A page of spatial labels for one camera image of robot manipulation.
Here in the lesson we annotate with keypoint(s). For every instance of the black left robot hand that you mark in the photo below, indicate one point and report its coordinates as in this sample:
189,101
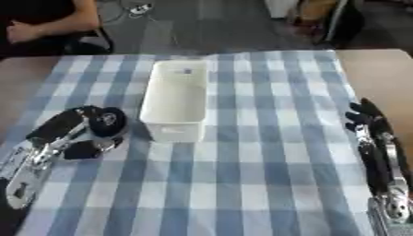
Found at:
56,123

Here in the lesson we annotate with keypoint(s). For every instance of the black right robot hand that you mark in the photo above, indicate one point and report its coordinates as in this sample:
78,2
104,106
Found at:
367,112

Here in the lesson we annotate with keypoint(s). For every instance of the white cabinet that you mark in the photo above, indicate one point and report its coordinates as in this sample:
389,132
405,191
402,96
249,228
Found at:
279,7

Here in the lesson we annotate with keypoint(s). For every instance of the black bag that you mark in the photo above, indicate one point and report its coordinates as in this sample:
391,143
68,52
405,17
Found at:
347,21

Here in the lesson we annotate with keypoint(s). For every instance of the person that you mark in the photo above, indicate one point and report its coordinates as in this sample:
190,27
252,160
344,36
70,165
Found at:
37,12

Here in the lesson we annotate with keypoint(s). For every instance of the white rectangular plastic box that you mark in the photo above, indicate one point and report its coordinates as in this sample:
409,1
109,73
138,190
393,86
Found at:
175,101

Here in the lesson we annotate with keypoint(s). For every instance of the black chair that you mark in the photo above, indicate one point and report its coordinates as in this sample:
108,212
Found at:
94,43

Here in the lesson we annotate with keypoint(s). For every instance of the brown cardboard box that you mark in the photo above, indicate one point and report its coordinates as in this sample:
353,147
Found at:
316,10

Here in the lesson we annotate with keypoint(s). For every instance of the person's hand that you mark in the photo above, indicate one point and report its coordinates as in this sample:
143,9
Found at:
22,31

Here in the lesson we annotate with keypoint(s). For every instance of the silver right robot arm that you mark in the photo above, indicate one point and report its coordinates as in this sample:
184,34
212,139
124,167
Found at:
397,209

